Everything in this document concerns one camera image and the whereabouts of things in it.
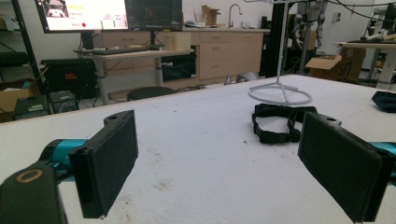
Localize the black flat electronic device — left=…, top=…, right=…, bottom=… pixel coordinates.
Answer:
left=12, top=94, right=50, bottom=121

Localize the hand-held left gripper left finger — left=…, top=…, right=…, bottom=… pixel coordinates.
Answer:
left=68, top=109, right=139, bottom=219

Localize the dark blue strap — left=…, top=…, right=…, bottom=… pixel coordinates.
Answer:
left=371, top=90, right=396, bottom=114

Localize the white-legged work table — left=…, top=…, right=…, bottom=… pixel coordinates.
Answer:
left=333, top=40, right=396, bottom=91

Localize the small open cardboard box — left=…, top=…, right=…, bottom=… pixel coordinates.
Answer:
left=201, top=5, right=221, bottom=27

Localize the large open cardboard box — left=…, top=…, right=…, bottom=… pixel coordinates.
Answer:
left=304, top=47, right=367, bottom=84

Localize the cardboard box with teal item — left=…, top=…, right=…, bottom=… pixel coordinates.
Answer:
left=0, top=77, right=42, bottom=123

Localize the black equipment case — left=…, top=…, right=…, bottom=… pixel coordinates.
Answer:
left=40, top=58, right=99, bottom=101

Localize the black computer box with fan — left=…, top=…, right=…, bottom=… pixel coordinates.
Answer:
left=49, top=90, right=79, bottom=115

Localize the beige cabinet with counter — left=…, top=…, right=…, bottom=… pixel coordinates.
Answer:
left=94, top=27, right=271, bottom=91

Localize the black keyboard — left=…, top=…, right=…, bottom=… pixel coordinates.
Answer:
left=92, top=46, right=154, bottom=56

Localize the metal faucet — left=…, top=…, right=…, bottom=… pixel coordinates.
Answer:
left=227, top=3, right=244, bottom=29

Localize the black round stool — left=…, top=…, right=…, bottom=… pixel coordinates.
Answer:
left=126, top=86, right=177, bottom=102

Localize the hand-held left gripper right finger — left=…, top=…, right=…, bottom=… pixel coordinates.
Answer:
left=297, top=111, right=396, bottom=224

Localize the white wire stand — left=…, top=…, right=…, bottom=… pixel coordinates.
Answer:
left=243, top=0, right=313, bottom=106

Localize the monitor with dark screen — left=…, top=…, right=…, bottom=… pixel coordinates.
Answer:
left=124, top=0, right=184, bottom=33

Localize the light wooden desk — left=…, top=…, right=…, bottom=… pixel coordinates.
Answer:
left=74, top=48, right=195, bottom=106

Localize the black metal pole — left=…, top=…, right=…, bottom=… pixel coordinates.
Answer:
left=11, top=0, right=49, bottom=96

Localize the monitor with white screen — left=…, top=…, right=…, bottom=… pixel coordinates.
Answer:
left=35, top=0, right=130, bottom=35

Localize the black strap belt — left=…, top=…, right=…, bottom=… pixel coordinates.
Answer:
left=251, top=103, right=318, bottom=145

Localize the beige plastic container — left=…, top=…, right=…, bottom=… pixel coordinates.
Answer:
left=163, top=32, right=191, bottom=52

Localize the black aluminium column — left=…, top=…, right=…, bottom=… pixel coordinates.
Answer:
left=264, top=2, right=291, bottom=78

